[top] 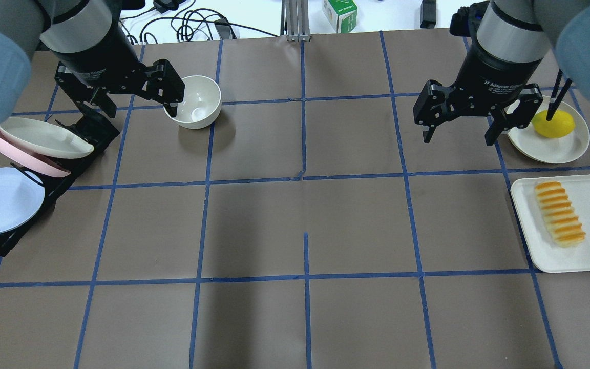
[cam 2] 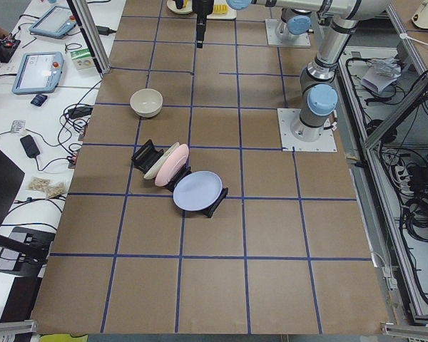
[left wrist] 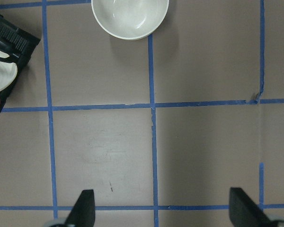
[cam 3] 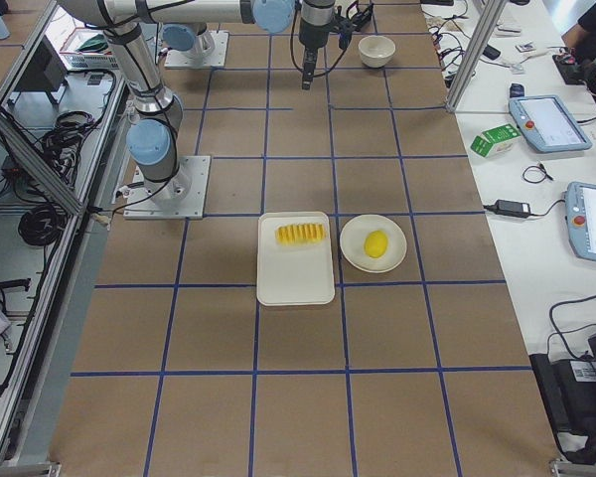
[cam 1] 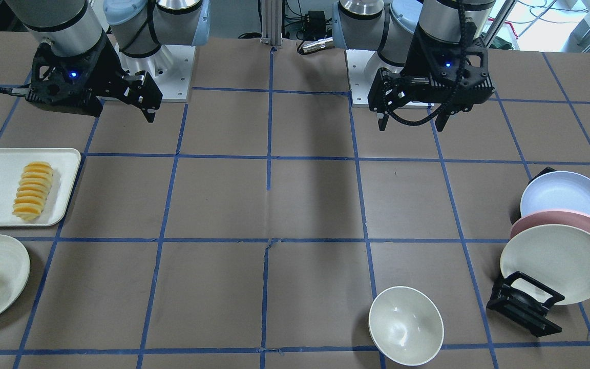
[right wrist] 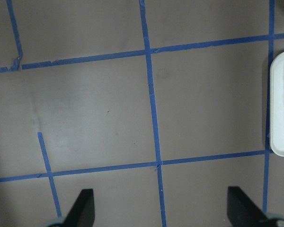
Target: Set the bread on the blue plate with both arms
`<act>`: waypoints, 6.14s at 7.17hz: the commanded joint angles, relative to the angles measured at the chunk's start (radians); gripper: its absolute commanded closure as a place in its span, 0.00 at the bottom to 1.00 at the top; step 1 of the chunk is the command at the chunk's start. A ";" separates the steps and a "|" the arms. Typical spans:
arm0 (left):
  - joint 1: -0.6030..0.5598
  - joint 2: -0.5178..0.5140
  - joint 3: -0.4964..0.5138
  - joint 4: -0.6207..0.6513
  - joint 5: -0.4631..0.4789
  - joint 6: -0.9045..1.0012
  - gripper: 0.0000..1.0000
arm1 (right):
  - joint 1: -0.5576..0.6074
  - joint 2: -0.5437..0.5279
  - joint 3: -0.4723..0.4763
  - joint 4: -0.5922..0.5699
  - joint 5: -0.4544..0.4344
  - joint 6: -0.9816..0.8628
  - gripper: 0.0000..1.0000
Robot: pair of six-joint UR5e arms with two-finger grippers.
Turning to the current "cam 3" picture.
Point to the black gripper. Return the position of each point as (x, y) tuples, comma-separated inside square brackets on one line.
[(311, 31)]

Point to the cream round plate with lemon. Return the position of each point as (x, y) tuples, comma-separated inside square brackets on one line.
[(352, 240)]

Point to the cream bowl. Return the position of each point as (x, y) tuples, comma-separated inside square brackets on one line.
[(376, 51)]

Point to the yellow lemon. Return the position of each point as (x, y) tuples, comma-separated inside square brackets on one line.
[(376, 244)]

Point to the green white carton box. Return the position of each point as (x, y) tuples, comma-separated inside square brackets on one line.
[(496, 140)]

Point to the white rectangular tray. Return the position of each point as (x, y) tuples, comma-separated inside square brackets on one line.
[(293, 275)]

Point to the black power adapter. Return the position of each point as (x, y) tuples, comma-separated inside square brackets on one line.
[(512, 209)]

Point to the upper blue teach pendant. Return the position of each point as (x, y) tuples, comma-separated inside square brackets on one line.
[(547, 125)]

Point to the blue teach pendant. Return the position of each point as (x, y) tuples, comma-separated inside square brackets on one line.
[(580, 203), (547, 125)]

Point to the lower blue teach pendant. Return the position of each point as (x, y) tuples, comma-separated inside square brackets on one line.
[(580, 203)]

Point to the black device bottom right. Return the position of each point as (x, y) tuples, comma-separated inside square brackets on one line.
[(568, 390)]

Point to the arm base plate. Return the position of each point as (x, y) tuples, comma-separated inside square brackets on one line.
[(183, 197), (177, 61)]

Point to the aluminium frame post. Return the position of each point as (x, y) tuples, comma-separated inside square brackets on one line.
[(481, 35)]

